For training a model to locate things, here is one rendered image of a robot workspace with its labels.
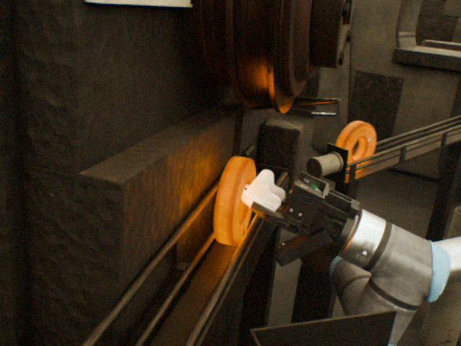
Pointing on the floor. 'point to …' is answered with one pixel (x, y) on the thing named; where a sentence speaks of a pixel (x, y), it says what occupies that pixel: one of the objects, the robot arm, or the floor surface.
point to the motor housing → (314, 285)
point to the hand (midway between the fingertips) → (237, 190)
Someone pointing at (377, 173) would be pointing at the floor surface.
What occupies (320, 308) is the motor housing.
